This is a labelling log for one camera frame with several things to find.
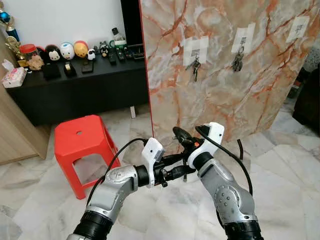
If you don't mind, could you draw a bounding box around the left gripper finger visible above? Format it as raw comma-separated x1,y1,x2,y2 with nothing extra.
168,165,198,182
164,151,197,168

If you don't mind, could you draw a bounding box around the black board stand leg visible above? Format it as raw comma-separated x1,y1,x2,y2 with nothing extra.
236,139,245,161

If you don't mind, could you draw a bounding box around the silver key bunch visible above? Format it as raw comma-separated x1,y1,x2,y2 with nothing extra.
186,56,202,83

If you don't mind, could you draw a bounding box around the red plastic stool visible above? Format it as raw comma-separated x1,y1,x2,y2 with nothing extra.
54,115,121,200

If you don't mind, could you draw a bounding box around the dark key bunch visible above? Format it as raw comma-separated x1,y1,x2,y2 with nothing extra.
230,46,246,73

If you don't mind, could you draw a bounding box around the black low TV bench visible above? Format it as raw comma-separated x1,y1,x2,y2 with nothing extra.
6,52,151,127

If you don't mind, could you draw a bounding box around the small black white cat figure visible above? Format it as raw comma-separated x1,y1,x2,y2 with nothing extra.
99,41,110,57

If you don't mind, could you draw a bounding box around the clear plastic bottle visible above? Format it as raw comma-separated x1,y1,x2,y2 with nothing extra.
111,27,127,50

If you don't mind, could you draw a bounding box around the small flat black case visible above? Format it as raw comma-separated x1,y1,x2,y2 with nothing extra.
81,60,95,75

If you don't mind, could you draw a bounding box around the black sofa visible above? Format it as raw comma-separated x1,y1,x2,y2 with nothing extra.
292,67,320,136

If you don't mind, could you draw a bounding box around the black television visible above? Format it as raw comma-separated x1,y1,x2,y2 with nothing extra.
120,0,146,47

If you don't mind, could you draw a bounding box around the black box with gold item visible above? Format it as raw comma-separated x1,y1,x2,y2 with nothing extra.
63,61,78,78

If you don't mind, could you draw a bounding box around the orange round plush toy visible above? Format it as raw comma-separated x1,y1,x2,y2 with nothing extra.
73,40,90,59

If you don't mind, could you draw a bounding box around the white round plush toy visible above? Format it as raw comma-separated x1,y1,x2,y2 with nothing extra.
60,42,76,61

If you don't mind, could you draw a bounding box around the plain black box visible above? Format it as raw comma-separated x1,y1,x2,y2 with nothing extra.
42,62,62,80

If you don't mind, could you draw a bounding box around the black mouse plush toy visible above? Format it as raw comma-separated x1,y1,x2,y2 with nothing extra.
45,44,62,63

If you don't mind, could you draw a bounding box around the light wooden cabinet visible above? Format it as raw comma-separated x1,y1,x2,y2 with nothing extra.
0,35,51,166

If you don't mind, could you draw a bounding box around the brown fluffy ornament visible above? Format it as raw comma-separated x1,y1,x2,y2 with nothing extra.
27,55,45,71

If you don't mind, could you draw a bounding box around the red lidded glass jar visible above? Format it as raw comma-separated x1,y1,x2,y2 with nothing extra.
20,44,39,63

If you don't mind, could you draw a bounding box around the pink tissue pack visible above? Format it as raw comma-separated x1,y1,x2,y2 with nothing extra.
1,60,27,89

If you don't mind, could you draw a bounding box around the gold trophy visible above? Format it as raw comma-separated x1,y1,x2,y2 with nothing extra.
5,36,29,69

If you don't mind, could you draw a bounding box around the blue globe trophy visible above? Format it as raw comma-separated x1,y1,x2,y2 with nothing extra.
0,9,21,44

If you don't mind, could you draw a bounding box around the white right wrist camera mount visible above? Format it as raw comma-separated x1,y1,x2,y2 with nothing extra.
187,121,226,170

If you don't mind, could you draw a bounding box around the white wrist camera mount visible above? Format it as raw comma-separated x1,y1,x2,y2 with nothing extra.
187,121,226,170
141,137,165,189

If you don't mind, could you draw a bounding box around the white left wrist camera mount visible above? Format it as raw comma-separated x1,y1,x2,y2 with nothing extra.
141,137,165,189

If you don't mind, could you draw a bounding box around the white taped wall hook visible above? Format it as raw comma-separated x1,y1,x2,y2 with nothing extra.
231,22,256,54
182,36,210,66
286,16,311,44

